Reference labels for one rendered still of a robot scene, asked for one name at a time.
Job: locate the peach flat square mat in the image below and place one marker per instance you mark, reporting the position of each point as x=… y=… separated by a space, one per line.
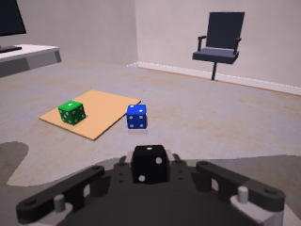
x=102 y=110

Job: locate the black die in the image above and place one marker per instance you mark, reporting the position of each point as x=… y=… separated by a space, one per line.
x=150 y=164

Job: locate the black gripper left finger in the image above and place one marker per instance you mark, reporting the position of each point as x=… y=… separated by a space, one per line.
x=51 y=205

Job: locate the blue die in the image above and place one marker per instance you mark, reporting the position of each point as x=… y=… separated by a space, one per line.
x=136 y=116

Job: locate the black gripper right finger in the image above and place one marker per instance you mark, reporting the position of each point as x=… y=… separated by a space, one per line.
x=262 y=202

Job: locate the green die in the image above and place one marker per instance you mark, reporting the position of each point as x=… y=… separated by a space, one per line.
x=72 y=112

